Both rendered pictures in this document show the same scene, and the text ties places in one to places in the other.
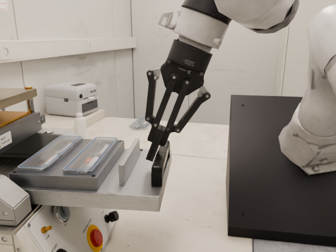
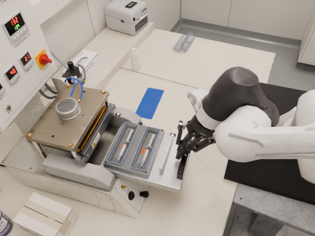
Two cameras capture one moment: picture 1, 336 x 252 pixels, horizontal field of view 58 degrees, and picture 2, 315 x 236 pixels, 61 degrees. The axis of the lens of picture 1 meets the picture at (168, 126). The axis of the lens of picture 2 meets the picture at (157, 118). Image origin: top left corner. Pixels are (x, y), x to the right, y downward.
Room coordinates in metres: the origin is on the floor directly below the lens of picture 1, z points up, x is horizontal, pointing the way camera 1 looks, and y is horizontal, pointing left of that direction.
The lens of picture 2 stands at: (0.06, -0.03, 1.78)
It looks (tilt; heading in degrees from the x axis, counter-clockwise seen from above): 49 degrees down; 14
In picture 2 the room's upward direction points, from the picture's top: 4 degrees counter-clockwise
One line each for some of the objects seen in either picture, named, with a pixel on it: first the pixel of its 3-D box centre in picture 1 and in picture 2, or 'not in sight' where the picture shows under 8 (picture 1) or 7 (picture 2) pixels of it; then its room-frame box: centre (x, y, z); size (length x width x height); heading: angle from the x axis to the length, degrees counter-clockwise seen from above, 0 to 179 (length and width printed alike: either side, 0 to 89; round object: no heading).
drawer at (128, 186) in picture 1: (97, 166); (147, 152); (0.59, 0.15, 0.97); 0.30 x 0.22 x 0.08; 84
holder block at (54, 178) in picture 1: (74, 159); (135, 147); (0.59, 0.20, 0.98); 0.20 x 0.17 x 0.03; 174
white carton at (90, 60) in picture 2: not in sight; (82, 67); (1.20, 0.69, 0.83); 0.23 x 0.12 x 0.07; 170
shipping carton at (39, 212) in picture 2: not in sight; (47, 218); (0.34, 0.50, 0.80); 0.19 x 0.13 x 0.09; 76
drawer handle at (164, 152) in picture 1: (161, 160); (184, 158); (0.57, 0.01, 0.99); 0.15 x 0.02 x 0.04; 174
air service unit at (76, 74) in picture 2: not in sight; (73, 79); (0.85, 0.53, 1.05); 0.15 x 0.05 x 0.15; 174
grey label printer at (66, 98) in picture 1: (72, 98); (127, 15); (1.73, 0.56, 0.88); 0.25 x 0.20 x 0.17; 70
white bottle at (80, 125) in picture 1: (80, 128); (135, 59); (1.33, 0.40, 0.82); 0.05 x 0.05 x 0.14
